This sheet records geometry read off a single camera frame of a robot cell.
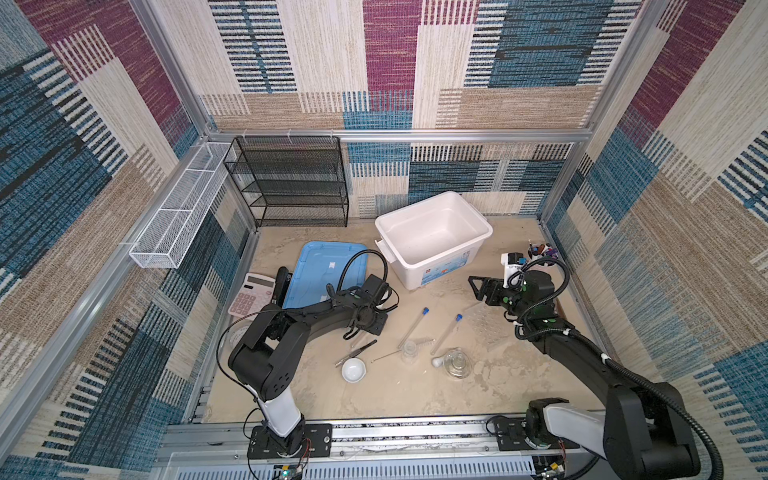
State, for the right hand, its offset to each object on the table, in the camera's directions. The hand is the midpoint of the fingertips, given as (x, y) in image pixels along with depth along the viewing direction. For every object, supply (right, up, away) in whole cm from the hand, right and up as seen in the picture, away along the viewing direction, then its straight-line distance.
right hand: (478, 282), depth 86 cm
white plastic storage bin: (-8, +13, +29) cm, 33 cm away
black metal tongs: (-35, -21, +2) cm, 41 cm away
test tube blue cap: (-17, -14, +8) cm, 23 cm away
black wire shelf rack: (-61, +34, +25) cm, 75 cm away
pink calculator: (-69, -5, +13) cm, 70 cm away
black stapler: (-60, -2, +13) cm, 62 cm away
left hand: (-29, -12, +7) cm, 32 cm away
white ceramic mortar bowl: (-35, -24, -3) cm, 42 cm away
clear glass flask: (-7, -20, -6) cm, 22 cm away
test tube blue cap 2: (-8, -16, +5) cm, 19 cm away
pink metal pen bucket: (+22, +9, +10) cm, 26 cm away
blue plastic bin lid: (-49, +4, +23) cm, 55 cm away
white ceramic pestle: (-12, -22, -2) cm, 25 cm away
